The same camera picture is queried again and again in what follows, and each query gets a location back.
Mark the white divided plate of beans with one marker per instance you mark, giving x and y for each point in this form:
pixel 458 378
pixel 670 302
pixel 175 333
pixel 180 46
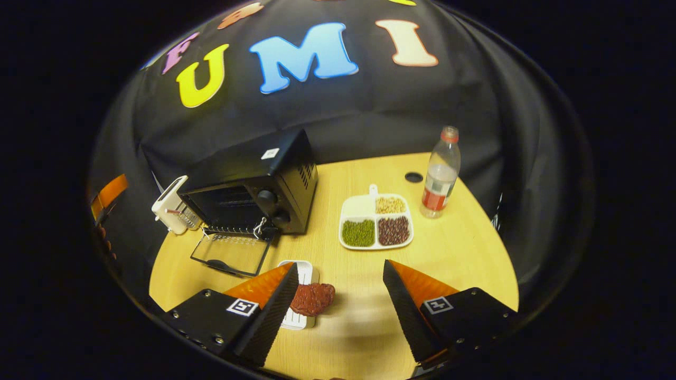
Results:
pixel 359 208

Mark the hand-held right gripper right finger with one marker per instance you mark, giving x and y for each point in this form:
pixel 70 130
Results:
pixel 409 316

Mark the small white ribbed tray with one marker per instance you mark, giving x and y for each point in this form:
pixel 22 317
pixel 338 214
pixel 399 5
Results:
pixel 306 272

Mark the white toaster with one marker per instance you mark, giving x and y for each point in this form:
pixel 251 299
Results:
pixel 168 203

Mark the black electric oven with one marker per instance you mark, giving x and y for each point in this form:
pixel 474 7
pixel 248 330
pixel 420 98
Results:
pixel 288 158

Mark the clear bottle with red label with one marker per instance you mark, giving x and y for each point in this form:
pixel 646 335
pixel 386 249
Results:
pixel 439 179

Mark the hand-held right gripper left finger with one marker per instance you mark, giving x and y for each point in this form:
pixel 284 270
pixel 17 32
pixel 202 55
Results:
pixel 272 316

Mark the black backdrop cloth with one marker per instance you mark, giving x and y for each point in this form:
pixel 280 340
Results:
pixel 396 105

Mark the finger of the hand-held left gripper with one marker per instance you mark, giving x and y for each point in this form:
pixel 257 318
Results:
pixel 108 194

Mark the red meat patty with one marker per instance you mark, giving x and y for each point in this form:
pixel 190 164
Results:
pixel 314 298

